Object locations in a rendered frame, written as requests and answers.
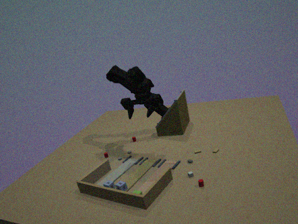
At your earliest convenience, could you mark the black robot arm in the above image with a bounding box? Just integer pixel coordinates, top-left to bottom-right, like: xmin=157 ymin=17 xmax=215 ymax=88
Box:
xmin=106 ymin=65 xmax=170 ymax=118

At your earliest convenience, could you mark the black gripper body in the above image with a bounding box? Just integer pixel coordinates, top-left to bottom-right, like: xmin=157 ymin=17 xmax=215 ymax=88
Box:
xmin=121 ymin=87 xmax=164 ymax=110

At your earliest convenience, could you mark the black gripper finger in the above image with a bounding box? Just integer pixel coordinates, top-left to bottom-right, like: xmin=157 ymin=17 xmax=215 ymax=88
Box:
xmin=147 ymin=99 xmax=159 ymax=117
xmin=124 ymin=102 xmax=134 ymax=119

